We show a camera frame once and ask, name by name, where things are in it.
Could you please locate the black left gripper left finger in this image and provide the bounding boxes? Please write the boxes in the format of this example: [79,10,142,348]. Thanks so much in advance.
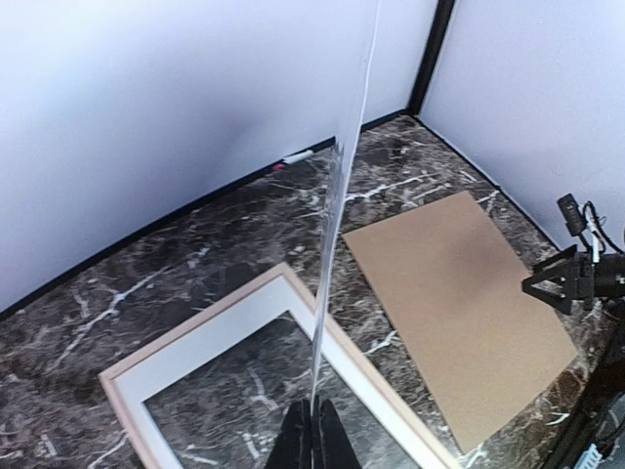
[265,399,313,469]

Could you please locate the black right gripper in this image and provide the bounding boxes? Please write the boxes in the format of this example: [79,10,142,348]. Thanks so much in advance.
[521,245,624,316]

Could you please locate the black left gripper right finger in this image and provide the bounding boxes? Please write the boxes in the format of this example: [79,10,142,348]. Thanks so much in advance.
[312,396,362,469]

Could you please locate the brown cardboard backing board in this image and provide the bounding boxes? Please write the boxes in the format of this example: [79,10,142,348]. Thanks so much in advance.
[345,192,577,451]

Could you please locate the white photo mat board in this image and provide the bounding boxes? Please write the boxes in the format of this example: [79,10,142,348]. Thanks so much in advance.
[103,273,445,468]

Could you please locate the pink wooden picture frame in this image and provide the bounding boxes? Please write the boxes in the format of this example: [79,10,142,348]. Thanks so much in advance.
[100,263,459,468]

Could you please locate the cat and books photo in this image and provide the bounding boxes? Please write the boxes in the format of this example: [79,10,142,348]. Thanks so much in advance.
[310,1,380,401]

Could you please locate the clear acrylic sheet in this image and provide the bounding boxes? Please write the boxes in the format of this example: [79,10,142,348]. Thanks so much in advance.
[144,313,312,468]

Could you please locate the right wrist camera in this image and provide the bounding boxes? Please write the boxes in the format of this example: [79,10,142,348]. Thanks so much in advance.
[557,193,587,236]

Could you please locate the right black corner post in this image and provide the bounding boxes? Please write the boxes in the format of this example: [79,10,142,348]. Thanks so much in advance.
[406,0,456,116]

